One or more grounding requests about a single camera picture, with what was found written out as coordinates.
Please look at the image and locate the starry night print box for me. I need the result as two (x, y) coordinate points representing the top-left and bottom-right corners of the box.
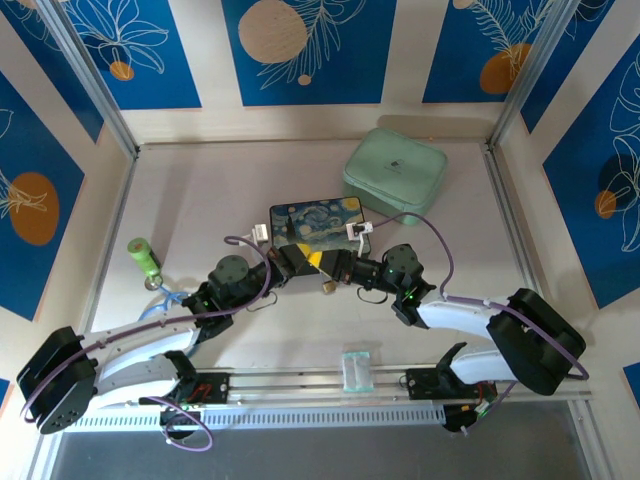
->
(268, 196), (374, 262)

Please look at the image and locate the mint green zip case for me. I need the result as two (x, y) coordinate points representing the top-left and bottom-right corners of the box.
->
(341, 127), (449, 229)

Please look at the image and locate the green cylindrical tube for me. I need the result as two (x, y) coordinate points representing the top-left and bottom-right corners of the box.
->
(126, 237), (162, 277)

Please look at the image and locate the clear plastic packet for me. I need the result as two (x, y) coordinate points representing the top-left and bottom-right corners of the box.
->
(339, 349), (374, 394)

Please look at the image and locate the light blue cable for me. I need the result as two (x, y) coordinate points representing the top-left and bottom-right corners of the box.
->
(141, 286), (200, 357)

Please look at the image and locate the aluminium mounting rail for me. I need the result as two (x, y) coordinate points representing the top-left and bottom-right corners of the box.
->
(42, 362), (594, 407)

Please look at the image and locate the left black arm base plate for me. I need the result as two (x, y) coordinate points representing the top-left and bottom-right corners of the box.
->
(164, 372), (232, 406)

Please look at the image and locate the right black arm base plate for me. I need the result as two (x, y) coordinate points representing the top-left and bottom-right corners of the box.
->
(405, 367), (499, 402)

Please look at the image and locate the white slotted cable duct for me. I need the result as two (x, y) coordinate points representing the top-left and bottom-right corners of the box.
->
(62, 405), (447, 433)

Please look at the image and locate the purple cable loop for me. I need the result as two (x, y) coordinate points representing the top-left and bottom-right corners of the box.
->
(138, 396), (215, 454)

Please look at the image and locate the blue floral wall panel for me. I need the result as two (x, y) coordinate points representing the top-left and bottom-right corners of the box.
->
(222, 0), (400, 108)
(0, 69), (86, 322)
(58, 0), (203, 111)
(542, 49), (640, 311)
(422, 0), (570, 106)

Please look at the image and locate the aluminium frame post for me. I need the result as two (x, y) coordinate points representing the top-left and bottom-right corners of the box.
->
(491, 0), (584, 147)
(34, 0), (140, 157)

